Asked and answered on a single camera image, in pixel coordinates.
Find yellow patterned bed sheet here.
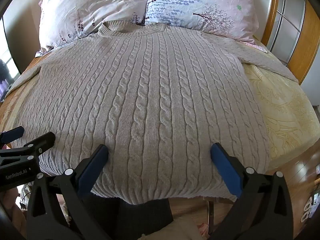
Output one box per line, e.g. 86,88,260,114
0,37,320,172

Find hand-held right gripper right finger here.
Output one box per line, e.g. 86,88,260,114
211,142,294,240

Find pink tree print pillow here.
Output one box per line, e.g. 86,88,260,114
144,0,259,43

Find bright window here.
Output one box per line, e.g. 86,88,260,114
0,52,19,98

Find beige cable-knit sweater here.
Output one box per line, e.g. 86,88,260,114
7,20,299,207

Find wooden headboard with white panels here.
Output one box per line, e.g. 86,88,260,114
260,0,318,85

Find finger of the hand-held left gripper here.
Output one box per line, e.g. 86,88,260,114
0,132,56,167
0,127,25,146

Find white patterned blanket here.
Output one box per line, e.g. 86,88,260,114
35,0,150,57

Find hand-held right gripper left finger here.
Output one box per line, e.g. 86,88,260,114
26,144,109,240

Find person's dark trousers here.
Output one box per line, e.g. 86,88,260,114
81,195,174,240

